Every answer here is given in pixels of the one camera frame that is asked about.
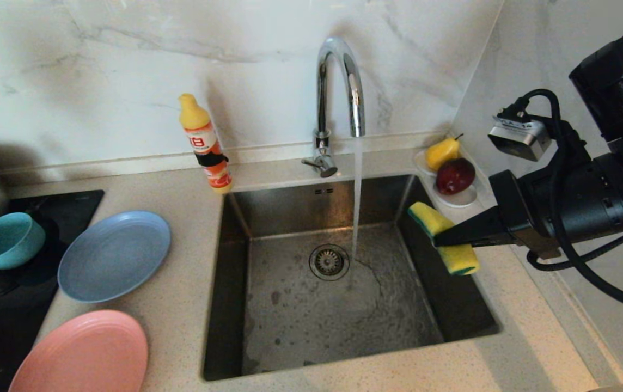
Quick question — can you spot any stainless steel sink basin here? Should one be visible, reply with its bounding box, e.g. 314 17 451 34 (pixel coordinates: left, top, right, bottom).
203 174 503 382

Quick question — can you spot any yellow-capped dish soap bottle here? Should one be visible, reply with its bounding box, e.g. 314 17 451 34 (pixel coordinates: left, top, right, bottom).
178 94 234 195

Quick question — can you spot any black induction cooktop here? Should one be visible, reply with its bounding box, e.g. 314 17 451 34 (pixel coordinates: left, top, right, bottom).
0 189 106 392

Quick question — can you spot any chrome gooseneck faucet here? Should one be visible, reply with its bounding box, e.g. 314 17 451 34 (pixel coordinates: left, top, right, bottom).
301 37 365 179

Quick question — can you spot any blue plate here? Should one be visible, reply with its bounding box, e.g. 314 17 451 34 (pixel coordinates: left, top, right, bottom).
57 211 172 303

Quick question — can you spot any small white fruit dish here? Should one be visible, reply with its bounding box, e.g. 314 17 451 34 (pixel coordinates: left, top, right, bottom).
413 150 478 209

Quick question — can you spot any yellow fish-shaped sponge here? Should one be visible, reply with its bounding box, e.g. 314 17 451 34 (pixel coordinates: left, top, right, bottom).
408 201 481 277

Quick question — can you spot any dark red apple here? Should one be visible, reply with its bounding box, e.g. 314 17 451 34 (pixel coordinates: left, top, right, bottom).
435 158 477 197

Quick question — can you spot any running tap water stream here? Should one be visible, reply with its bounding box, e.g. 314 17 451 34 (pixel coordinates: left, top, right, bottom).
349 136 364 289

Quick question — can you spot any teal bowl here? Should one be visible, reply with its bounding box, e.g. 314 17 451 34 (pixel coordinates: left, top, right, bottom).
0 212 47 271

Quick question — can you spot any yellow pear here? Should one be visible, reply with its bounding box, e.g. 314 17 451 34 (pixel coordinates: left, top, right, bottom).
425 134 463 173

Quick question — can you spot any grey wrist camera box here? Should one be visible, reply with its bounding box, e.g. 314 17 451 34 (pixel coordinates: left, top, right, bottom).
488 116 553 162

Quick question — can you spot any large pink plate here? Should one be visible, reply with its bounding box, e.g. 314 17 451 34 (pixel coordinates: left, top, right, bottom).
8 310 149 392

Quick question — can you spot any round metal drain strainer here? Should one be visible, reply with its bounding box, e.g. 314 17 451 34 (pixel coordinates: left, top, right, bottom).
309 244 350 281

